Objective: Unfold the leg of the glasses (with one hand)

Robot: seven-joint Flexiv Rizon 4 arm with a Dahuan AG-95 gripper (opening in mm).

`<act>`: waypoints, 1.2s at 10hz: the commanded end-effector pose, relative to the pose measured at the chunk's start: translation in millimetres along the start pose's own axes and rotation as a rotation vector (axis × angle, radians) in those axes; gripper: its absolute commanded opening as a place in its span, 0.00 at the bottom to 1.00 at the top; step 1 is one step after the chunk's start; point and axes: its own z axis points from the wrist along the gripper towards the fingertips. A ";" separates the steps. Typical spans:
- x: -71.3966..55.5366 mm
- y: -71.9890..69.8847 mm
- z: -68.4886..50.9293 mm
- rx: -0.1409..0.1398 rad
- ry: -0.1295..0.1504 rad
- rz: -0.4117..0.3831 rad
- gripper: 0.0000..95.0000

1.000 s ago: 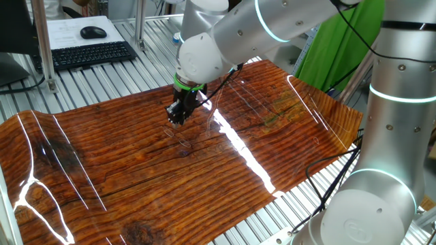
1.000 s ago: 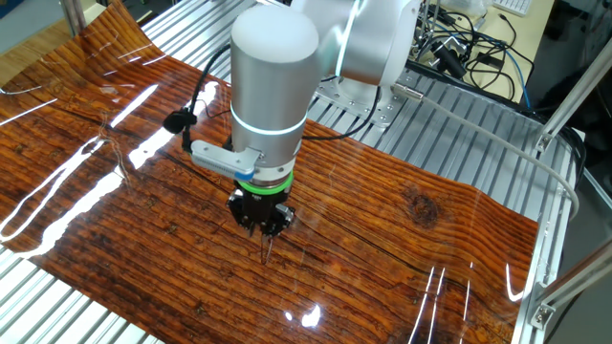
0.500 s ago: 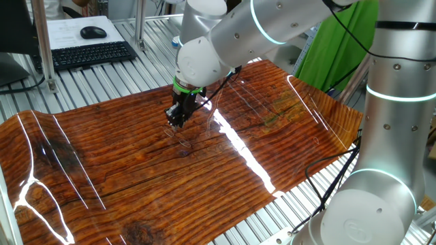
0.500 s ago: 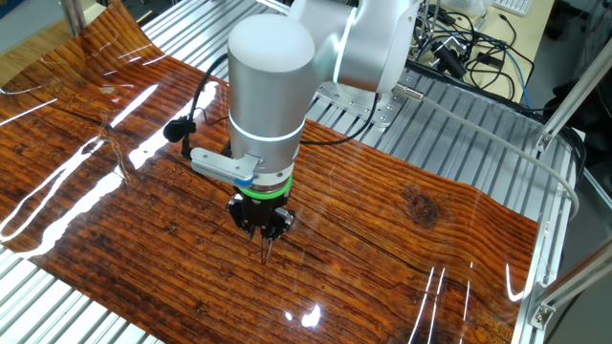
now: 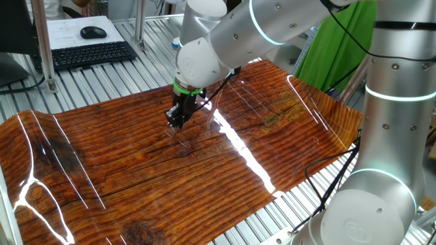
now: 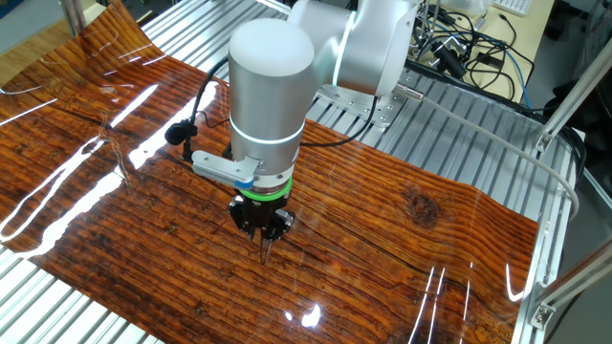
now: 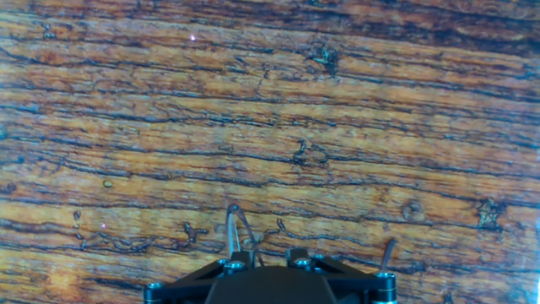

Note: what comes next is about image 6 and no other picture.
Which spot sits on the round metal post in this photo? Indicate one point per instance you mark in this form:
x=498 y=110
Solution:
x=74 y=16

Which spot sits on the aluminium frame bar with bracket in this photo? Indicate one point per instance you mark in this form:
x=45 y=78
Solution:
x=574 y=286

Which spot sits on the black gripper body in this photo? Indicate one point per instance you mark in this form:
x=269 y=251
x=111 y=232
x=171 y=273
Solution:
x=260 y=215

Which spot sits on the white keyboard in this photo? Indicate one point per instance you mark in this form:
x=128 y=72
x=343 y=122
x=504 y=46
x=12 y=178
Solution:
x=514 y=6

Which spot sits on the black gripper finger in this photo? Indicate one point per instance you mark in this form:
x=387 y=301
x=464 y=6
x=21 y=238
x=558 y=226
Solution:
x=262 y=248
x=268 y=248

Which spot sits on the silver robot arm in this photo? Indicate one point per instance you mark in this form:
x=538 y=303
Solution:
x=268 y=105

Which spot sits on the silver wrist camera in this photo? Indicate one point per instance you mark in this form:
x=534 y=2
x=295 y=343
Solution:
x=220 y=169

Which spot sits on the slanted aluminium frame post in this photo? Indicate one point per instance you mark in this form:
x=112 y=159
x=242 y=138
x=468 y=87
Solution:
x=574 y=93

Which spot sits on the light wooden desk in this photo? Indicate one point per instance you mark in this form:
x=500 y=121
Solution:
x=538 y=33

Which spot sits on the glossy wood-grain mat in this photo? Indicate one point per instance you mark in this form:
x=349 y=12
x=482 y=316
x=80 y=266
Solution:
x=191 y=286

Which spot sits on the black fabric bag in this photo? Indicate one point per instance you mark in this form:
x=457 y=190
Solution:
x=590 y=124

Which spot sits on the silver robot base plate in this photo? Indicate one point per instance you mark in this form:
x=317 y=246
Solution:
x=354 y=102

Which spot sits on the black camera on tripod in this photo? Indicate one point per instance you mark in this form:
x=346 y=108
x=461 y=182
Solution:
x=452 y=62

